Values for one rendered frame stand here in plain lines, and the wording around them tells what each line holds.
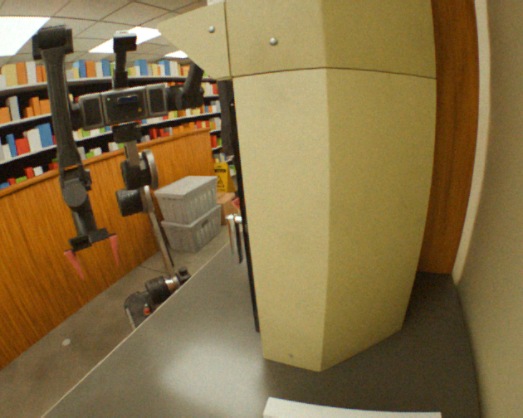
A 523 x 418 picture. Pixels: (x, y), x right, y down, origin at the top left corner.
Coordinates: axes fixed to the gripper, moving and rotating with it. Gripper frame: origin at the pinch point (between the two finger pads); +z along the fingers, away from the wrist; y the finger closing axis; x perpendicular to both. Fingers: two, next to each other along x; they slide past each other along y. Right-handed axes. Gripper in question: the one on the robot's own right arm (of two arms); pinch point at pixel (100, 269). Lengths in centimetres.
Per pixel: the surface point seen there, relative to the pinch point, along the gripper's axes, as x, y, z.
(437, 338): -46, 50, 38
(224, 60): -51, 22, -16
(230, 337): -19.1, 20.3, 23.2
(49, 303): 163, -61, 4
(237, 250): -31.4, 23.8, 6.2
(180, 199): 172, 78, -46
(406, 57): -62, 40, -9
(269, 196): -45, 24, 1
